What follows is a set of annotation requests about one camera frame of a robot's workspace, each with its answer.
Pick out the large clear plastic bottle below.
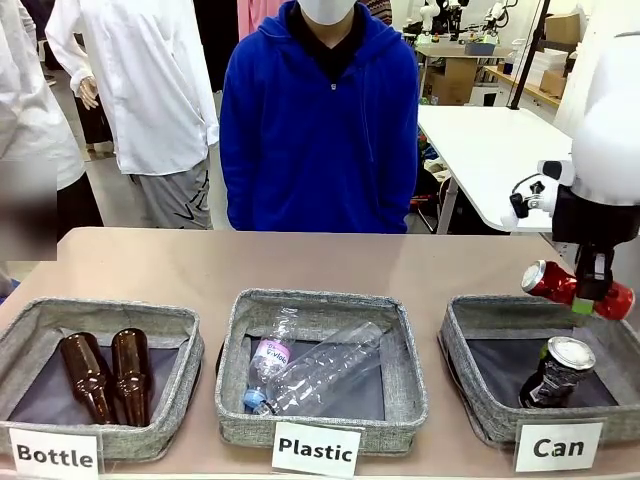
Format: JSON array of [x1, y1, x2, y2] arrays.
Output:
[[259, 320, 385, 417]]

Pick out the white Bottle label card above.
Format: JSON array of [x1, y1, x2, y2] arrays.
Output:
[[8, 427, 104, 480]]

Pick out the white face mask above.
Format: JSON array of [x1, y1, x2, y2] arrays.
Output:
[[298, 0, 357, 25]]

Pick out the white background table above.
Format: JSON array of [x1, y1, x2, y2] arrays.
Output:
[[417, 104, 574, 235]]

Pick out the large cardboard box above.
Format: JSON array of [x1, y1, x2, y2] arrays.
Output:
[[423, 57, 480, 106]]

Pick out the pink hanging garment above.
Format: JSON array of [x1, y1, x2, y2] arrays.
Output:
[[237, 0, 262, 42]]

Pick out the crushed black can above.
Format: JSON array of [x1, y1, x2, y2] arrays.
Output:
[[518, 336, 598, 409]]

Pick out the grey sweatpants with print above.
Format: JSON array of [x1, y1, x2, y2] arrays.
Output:
[[128, 159, 215, 231]]

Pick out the person in blue hoodie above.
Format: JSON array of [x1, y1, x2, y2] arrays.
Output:
[[219, 0, 421, 235]]

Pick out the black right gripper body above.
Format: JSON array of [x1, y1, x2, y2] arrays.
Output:
[[551, 183, 640, 249]]

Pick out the grey fabric basket labelled Bottle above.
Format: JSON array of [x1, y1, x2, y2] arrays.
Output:
[[0, 297, 206, 462]]

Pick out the white Plastic label card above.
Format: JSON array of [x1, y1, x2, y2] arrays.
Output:
[[271, 422, 365, 479]]

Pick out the mannequin in white shirt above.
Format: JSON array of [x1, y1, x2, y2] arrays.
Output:
[[44, 0, 221, 177]]

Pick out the black slanted pole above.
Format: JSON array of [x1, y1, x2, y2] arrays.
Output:
[[507, 0, 551, 112]]

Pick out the small bottle with pink label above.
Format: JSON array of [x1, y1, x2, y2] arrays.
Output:
[[243, 305, 302, 414]]

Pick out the brown glass beer bottle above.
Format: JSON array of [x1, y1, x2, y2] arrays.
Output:
[[110, 327, 154, 428], [59, 332, 119, 425]]

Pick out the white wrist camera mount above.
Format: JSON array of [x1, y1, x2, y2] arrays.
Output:
[[508, 159, 576, 232]]

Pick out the crushed red soda can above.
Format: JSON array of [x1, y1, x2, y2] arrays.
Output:
[[521, 259, 636, 321]]

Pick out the wooden workbench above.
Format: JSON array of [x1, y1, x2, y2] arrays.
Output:
[[483, 63, 562, 107]]

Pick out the white Can label card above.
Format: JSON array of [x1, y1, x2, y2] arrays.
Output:
[[514, 422, 605, 473]]

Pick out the grey fabric basket labelled Plastic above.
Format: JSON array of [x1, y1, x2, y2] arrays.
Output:
[[214, 288, 430, 455]]

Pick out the grey fabric basket labelled Can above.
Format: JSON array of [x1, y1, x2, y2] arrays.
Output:
[[438, 293, 640, 449]]

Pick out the small cardboard box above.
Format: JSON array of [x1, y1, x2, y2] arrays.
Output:
[[544, 13, 584, 47]]

